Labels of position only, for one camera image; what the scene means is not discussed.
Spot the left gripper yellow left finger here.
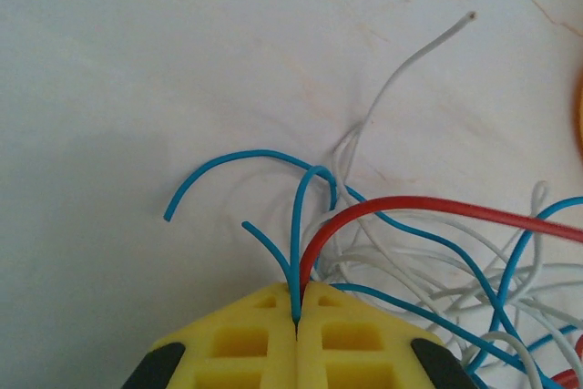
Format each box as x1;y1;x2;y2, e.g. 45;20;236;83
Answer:
120;282;298;389

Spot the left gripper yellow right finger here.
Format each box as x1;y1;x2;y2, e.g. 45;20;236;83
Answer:
295;282;479;389

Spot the blue cable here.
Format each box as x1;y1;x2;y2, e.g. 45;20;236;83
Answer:
240;165;341;322
163;148;547;389
464;196;583;374

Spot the red cable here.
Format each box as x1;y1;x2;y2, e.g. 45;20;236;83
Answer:
544;333;583;385
298;195;583;302

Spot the white cable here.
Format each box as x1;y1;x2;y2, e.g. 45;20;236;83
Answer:
313;181;583;389
331;11;478;226

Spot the orange plastic bin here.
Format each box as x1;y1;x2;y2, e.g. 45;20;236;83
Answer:
574;67;583;158

